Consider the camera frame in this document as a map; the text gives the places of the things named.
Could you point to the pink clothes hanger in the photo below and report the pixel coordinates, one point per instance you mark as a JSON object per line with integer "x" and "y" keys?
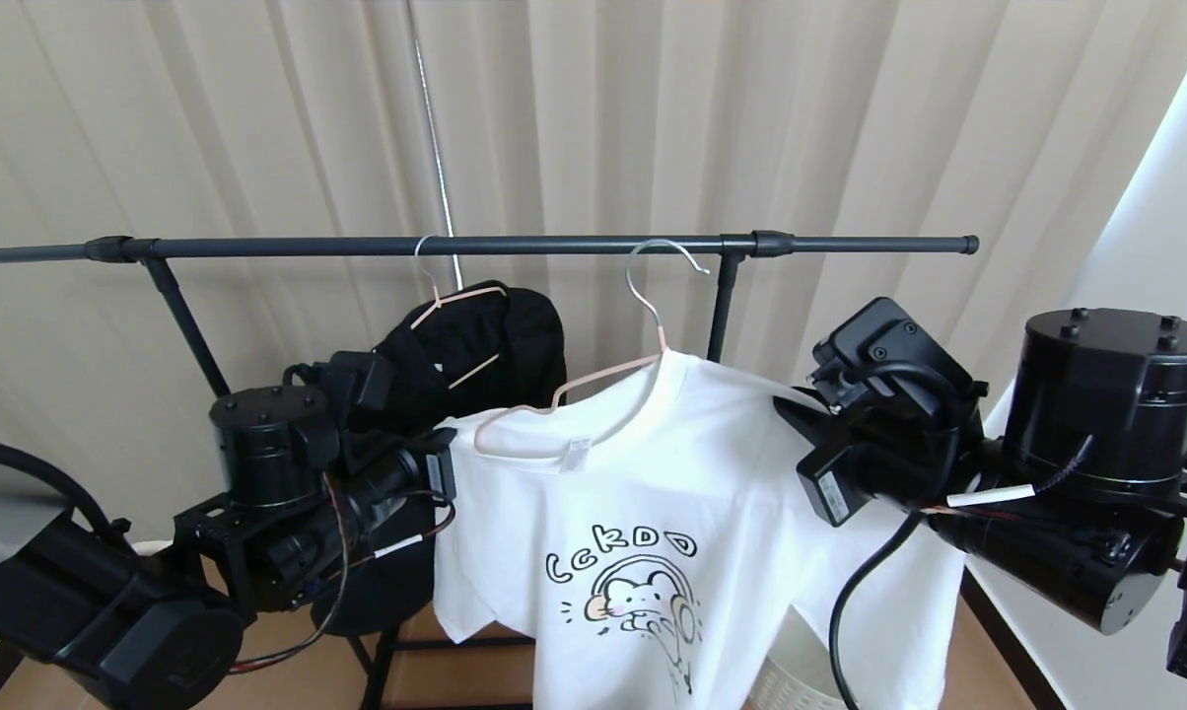
{"x": 603, "y": 373}
{"x": 465, "y": 295}

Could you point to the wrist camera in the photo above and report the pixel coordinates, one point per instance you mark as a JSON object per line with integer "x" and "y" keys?
{"x": 889, "y": 345}
{"x": 357, "y": 380}

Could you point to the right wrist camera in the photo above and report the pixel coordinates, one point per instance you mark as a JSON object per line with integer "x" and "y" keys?
{"x": 889, "y": 345}

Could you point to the white laundry basket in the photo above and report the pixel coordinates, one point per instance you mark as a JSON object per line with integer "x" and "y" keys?
{"x": 791, "y": 680}

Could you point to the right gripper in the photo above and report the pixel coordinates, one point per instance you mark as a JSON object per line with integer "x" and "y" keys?
{"x": 899, "y": 463}

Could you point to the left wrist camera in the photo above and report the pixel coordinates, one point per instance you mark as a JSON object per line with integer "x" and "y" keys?
{"x": 357, "y": 380}

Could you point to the black clothes rack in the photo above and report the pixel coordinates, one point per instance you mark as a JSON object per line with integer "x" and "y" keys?
{"x": 308, "y": 246}

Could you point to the beige curtain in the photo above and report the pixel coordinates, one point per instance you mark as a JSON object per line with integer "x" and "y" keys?
{"x": 209, "y": 118}

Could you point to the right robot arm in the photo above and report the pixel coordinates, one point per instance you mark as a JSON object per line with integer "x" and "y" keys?
{"x": 1106, "y": 394}

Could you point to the black shorts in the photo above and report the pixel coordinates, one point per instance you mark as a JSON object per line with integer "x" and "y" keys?
{"x": 534, "y": 345}

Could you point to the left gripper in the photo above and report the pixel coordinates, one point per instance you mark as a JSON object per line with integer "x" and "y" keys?
{"x": 406, "y": 483}

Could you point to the white garment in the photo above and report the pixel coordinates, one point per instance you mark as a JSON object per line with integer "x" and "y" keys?
{"x": 702, "y": 473}

